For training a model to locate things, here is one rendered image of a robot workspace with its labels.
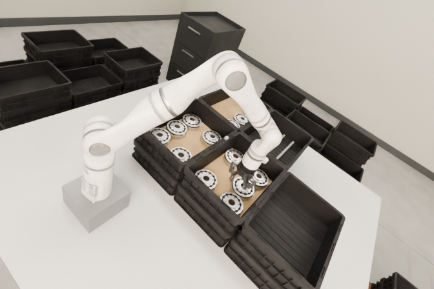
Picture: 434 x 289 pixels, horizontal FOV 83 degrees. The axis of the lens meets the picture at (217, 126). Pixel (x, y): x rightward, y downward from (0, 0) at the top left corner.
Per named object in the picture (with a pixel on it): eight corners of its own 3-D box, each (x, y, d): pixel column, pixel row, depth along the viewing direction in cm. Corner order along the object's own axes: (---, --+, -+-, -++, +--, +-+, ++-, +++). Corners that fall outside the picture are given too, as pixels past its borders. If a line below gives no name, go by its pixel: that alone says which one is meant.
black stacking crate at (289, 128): (276, 184, 120) (287, 170, 113) (230, 146, 130) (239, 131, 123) (303, 151, 149) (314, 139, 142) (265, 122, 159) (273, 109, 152)
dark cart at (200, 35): (188, 107, 281) (213, 33, 227) (162, 86, 295) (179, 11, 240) (219, 93, 327) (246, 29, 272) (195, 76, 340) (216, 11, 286)
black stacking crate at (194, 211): (220, 251, 98) (230, 238, 90) (170, 199, 108) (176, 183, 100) (265, 197, 127) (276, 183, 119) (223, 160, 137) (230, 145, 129)
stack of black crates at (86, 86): (74, 131, 186) (73, 95, 166) (53, 109, 196) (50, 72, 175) (120, 114, 216) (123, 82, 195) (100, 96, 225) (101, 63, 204)
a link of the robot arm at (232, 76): (278, 120, 78) (267, 104, 84) (243, 59, 59) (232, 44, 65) (253, 135, 79) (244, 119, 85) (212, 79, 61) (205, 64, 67)
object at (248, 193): (245, 201, 101) (246, 200, 100) (227, 185, 104) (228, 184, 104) (258, 189, 108) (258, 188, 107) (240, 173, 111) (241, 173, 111)
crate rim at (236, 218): (239, 227, 85) (242, 223, 84) (181, 170, 95) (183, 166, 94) (285, 173, 114) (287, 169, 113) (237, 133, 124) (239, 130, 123)
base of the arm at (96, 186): (96, 206, 85) (97, 176, 74) (77, 190, 87) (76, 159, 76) (117, 189, 92) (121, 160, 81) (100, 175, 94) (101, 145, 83)
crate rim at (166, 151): (181, 170, 95) (183, 166, 94) (134, 124, 105) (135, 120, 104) (237, 133, 124) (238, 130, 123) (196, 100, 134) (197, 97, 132)
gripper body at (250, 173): (237, 159, 97) (229, 173, 102) (254, 173, 94) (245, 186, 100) (247, 151, 102) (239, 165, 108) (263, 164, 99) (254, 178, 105)
